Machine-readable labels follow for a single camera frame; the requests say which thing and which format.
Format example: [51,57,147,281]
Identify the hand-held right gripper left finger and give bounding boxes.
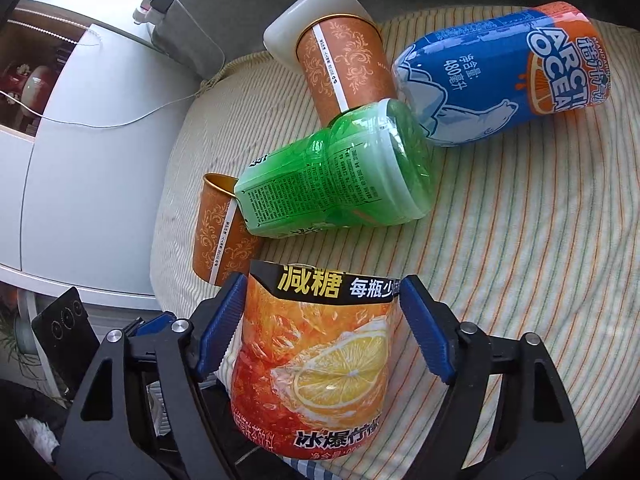
[59,272,251,480]

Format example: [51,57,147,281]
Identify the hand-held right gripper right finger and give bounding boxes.
[398,275,587,480]

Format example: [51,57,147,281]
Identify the orange lemon print bottle cup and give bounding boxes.
[227,259,404,463]

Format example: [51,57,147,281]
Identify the small brown patterned paper cup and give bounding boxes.
[192,173,266,286]

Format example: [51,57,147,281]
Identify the green plastic bottle cup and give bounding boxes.
[234,98,437,239]

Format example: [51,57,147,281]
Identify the blue orange label bottle cup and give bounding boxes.
[391,1,617,147]

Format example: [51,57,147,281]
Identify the large brown patterned paper cup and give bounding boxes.
[294,13,399,128]

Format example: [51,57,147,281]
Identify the striped cushion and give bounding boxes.
[150,5,640,480]

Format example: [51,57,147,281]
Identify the black flat device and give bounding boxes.
[31,287,102,402]

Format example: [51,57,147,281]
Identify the white cabinet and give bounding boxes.
[0,0,213,313]

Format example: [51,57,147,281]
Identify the white cloth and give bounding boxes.
[19,414,62,463]

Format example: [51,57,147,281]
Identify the grey cushion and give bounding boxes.
[150,0,361,77]

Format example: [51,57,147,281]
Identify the red white figurine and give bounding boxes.
[0,60,52,122]

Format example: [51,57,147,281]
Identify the white cable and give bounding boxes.
[0,24,226,129]

